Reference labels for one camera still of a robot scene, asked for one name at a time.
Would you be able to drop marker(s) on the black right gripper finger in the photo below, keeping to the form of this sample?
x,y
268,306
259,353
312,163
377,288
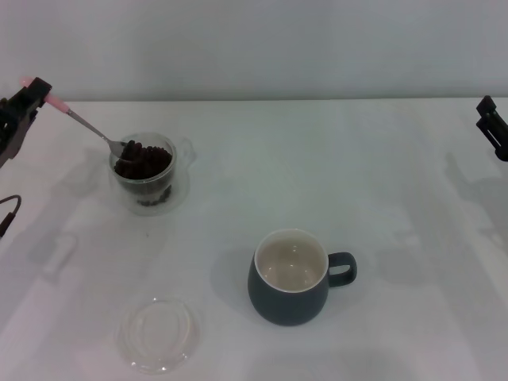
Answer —
x,y
494,123

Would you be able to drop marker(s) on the dark roasted coffee beans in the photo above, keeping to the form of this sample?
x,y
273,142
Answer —
x,y
152,162

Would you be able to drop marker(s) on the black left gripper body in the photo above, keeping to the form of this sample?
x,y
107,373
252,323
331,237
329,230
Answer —
x,y
10,145

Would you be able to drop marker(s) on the dark teal ceramic mug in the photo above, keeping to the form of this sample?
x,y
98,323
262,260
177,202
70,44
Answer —
x,y
285,305

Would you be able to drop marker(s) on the double walled glass cup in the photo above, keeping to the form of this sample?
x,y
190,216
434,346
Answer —
x,y
180,178

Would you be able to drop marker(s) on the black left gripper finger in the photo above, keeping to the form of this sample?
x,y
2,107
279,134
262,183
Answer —
x,y
33,93
5,115

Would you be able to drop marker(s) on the clear glass lid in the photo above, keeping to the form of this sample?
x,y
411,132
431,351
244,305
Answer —
x,y
158,337

